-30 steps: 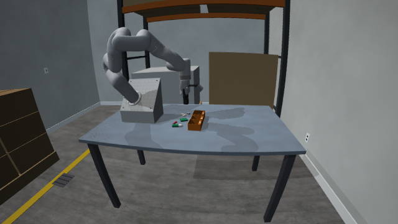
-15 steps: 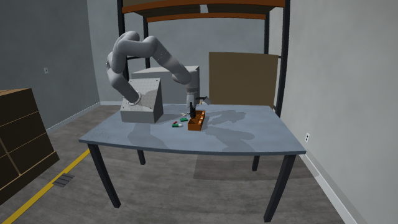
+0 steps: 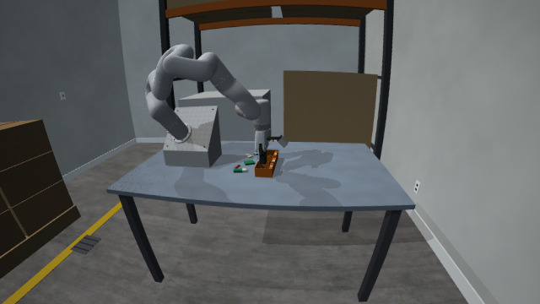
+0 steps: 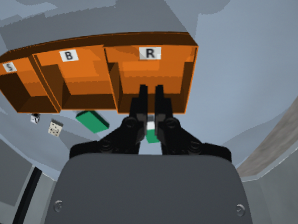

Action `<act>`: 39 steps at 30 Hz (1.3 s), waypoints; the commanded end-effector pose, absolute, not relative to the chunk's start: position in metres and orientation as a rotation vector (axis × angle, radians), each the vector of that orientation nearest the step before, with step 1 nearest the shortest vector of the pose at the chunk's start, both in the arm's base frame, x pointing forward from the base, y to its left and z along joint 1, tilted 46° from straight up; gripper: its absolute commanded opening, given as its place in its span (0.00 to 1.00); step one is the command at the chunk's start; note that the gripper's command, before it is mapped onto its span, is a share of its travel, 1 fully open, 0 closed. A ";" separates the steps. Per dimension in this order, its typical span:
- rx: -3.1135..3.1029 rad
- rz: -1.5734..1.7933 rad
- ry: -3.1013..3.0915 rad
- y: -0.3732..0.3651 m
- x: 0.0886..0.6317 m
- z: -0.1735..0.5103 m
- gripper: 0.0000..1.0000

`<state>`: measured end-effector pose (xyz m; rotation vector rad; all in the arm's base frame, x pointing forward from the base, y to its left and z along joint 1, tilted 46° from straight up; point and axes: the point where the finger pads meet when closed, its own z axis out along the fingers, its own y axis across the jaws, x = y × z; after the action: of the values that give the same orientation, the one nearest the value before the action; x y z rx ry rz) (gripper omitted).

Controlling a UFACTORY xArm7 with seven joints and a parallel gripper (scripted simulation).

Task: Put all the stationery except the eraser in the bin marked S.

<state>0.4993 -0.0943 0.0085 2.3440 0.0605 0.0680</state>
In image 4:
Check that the orange three-compartment tray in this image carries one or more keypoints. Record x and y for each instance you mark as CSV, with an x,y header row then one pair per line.
x,y
145,58

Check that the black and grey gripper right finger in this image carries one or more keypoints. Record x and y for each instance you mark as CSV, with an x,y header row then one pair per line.
x,y
178,141

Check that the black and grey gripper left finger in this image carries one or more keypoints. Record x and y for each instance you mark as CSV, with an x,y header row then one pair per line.
x,y
122,140

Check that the white domino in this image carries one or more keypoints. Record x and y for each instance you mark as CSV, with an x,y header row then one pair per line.
x,y
55,128

